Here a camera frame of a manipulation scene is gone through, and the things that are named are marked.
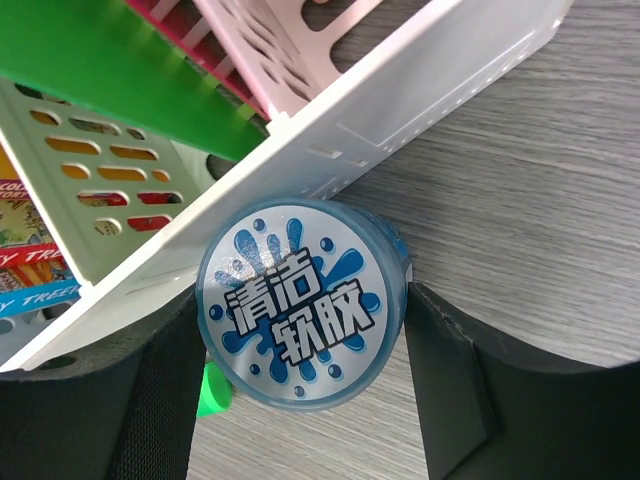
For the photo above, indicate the blue round slime jar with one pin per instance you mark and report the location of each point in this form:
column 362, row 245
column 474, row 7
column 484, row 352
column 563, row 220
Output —
column 300, row 302

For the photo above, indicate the green notebook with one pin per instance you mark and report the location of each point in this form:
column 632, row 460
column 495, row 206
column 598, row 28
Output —
column 102, row 56

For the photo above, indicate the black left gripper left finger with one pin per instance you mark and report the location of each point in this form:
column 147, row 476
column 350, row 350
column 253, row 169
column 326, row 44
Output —
column 123, row 407

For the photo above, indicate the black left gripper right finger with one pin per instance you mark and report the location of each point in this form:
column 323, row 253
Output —
column 492, row 406

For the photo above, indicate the white desk organizer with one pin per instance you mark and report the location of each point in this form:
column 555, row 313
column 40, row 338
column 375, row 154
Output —
column 132, row 211

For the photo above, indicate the green highlighter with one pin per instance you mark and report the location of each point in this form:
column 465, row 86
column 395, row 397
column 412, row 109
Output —
column 215, row 393

